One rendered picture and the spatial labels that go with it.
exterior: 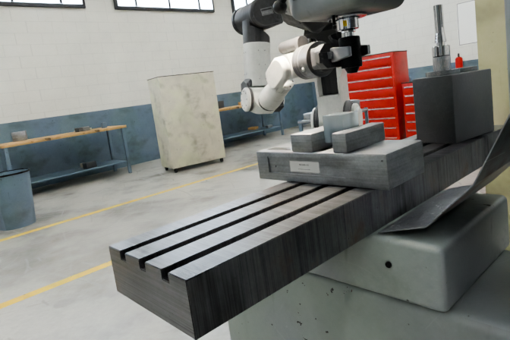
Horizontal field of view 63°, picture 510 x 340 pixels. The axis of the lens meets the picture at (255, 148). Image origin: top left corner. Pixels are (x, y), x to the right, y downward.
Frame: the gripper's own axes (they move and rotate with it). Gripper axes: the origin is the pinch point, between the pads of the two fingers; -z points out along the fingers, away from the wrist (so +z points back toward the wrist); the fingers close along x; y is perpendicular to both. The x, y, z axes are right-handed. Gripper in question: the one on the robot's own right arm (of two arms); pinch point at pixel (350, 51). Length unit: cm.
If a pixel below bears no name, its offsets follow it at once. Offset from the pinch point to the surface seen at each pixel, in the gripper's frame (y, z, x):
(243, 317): 67, 28, -24
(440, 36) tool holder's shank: -2.5, 6.5, 38.4
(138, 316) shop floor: 122, 160, -35
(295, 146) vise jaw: 18.9, 3.5, -15.3
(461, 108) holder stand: 17.8, 1.3, 37.7
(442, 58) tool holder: 3.6, 5.9, 37.6
